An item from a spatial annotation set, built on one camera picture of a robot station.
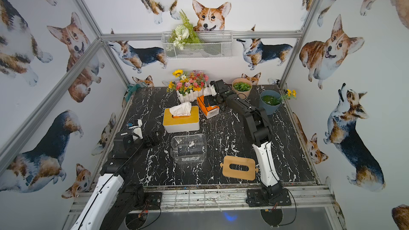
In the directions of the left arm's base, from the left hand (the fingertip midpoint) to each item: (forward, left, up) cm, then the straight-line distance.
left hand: (153, 129), depth 80 cm
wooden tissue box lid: (-19, -48, -17) cm, 54 cm away
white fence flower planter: (+32, -15, -3) cm, 35 cm away
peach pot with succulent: (+31, -49, -4) cm, 58 cm away
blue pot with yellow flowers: (+24, -68, -10) cm, 72 cm away
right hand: (+28, -32, -6) cm, 43 cm away
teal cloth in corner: (+44, +31, -16) cm, 56 cm away
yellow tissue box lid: (+11, -4, -8) cm, 14 cm away
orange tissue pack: (+18, -28, -11) cm, 35 cm away
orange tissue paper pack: (+14, -13, -4) cm, 20 cm away
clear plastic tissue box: (-4, -16, -16) cm, 23 cm away
